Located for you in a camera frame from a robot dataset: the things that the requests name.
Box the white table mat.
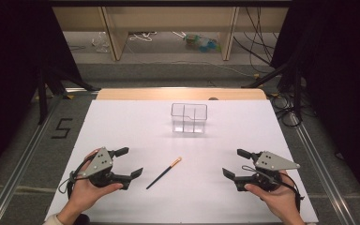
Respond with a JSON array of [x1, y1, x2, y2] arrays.
[[44, 98, 320, 225]]

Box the black curtain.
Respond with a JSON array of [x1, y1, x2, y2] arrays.
[[270, 0, 360, 204], [0, 0, 83, 184]]

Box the clear plastic compartment organizer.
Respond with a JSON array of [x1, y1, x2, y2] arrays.
[[170, 102, 208, 135]]

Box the person's left hand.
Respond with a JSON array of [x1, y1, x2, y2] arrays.
[[65, 149, 125, 218]]

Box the hanging black cables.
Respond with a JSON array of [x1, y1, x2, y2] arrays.
[[232, 6, 279, 74]]

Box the person's right hand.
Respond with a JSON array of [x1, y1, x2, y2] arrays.
[[244, 170, 300, 220]]

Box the clear plastic bag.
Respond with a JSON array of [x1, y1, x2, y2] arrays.
[[91, 31, 111, 53]]

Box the hand-held gripper cable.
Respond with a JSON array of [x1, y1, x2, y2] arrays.
[[241, 164, 305, 214], [57, 155, 99, 199]]

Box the metal floor rail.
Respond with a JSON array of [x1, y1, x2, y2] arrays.
[[289, 112, 359, 225], [0, 93, 65, 225]]

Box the dark blue pencil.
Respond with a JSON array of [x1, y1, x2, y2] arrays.
[[145, 157, 183, 190]]

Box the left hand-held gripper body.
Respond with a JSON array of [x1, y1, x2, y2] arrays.
[[80, 146, 125, 189]]

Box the black floor cable bundle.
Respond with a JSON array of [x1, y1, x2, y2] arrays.
[[266, 92, 313, 128]]

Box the coiled white cord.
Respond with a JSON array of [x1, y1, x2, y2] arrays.
[[128, 31, 158, 42]]

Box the black tripod stand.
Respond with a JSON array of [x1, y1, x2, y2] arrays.
[[241, 60, 306, 124], [37, 60, 102, 126]]

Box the right hand-held gripper cable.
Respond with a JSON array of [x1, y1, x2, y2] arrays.
[[241, 164, 305, 214]]

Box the colourful plastic bottles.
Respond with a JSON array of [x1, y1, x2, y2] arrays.
[[183, 33, 222, 53]]

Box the beige wooden desk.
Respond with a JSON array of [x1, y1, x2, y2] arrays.
[[52, 6, 290, 62]]

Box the left hand-held gripper cable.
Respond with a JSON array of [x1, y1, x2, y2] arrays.
[[57, 155, 99, 199]]

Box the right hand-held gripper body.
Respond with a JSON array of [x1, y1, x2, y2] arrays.
[[247, 151, 301, 192]]

